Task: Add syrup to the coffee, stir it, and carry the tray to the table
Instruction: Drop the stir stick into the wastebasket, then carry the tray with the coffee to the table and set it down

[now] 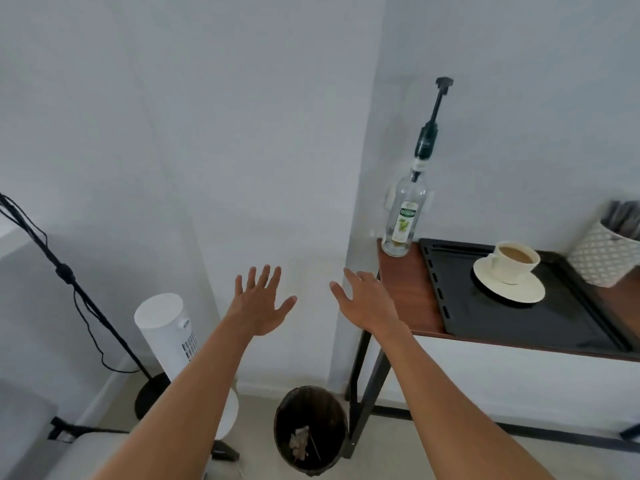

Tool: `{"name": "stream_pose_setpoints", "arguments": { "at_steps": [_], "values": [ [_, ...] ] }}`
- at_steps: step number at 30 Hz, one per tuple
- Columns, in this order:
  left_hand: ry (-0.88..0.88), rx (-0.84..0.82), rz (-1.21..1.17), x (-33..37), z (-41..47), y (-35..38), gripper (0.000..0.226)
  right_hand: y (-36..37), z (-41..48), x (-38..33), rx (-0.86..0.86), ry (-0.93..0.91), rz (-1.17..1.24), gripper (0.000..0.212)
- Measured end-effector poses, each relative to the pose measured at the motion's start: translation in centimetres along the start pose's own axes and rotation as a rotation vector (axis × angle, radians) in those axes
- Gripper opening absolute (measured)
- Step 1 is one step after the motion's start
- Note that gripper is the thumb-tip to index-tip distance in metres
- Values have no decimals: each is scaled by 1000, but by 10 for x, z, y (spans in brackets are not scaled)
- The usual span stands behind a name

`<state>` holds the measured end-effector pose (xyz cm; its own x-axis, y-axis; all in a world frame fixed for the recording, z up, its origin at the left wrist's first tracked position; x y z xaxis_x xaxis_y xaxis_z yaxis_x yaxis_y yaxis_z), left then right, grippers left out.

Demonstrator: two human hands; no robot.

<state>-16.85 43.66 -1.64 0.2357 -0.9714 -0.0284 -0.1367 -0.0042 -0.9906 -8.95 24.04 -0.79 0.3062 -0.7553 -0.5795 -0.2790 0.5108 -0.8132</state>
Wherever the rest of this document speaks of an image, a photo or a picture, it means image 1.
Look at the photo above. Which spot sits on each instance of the person's right hand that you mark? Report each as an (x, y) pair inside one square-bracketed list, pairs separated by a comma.
[(372, 304)]

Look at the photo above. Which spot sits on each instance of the person's left hand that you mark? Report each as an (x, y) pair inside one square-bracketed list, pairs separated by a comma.
[(257, 309)]

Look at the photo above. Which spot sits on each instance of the person's left little finger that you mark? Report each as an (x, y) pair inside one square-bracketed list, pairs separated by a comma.
[(239, 285)]

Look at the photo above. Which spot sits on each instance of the person's left thumb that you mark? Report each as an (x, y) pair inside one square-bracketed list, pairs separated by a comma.
[(287, 305)]

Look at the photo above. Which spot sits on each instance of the person's right thumb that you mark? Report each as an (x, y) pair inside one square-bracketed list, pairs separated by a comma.
[(340, 293)]

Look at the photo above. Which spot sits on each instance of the person's left middle finger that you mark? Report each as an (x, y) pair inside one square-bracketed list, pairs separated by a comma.
[(264, 277)]

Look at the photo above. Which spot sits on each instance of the person's left forearm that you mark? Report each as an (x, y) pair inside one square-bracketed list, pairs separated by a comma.
[(192, 394)]

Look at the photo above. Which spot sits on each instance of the person's right forearm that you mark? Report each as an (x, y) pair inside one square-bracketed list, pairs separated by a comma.
[(440, 399)]

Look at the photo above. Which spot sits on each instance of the white tower fan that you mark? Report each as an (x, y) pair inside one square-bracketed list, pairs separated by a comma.
[(165, 327)]

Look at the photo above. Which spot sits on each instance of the clear glass syrup bottle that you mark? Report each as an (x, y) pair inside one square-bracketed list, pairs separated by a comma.
[(404, 219)]

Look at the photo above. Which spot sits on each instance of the dark wooden waste bin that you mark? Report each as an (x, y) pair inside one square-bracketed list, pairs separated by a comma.
[(285, 419)]

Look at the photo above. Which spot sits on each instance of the crumpled trash in bin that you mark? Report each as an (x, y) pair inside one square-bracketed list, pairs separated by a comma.
[(300, 442)]

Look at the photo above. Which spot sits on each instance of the small black object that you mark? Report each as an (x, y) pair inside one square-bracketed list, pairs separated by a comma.
[(224, 450)]

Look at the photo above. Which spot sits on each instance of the black baking tray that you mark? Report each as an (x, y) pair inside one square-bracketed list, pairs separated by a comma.
[(500, 324)]

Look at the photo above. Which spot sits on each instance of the white coffee cup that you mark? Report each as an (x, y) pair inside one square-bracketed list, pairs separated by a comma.
[(510, 269)]

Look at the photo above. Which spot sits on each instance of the black floor stand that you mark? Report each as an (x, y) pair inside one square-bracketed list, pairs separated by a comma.
[(65, 272)]

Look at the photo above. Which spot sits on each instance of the milk coffee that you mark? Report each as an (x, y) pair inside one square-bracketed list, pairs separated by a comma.
[(518, 253)]

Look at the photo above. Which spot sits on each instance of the dark green pump dispenser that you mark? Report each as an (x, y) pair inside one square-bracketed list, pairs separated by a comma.
[(429, 132)]

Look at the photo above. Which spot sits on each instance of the white saucer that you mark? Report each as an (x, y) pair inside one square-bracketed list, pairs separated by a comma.
[(530, 293)]

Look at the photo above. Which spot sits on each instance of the white patterned pot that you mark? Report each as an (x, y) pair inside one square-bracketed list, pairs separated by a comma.
[(597, 257)]

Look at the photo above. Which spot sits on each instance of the grey items in pot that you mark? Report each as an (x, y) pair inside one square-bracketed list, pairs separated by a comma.
[(622, 217)]

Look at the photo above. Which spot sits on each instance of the wooden table with black frame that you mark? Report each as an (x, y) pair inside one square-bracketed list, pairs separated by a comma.
[(406, 294)]

